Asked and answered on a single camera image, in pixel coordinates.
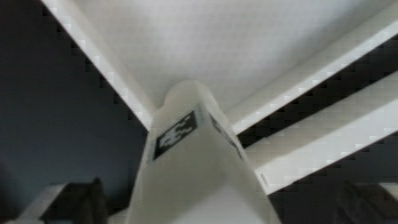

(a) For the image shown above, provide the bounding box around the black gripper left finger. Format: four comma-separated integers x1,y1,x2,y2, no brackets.
16,178,112,224

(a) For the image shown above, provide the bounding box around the white desk leg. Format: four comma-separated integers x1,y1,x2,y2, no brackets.
126,80,281,224

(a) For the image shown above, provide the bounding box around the white desk tabletop tray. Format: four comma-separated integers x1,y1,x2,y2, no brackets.
41,0,398,131

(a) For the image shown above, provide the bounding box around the white L-shaped obstacle wall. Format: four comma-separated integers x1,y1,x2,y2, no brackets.
247,72,398,194

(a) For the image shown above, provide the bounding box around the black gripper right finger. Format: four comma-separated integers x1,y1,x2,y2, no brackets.
332,182,398,224

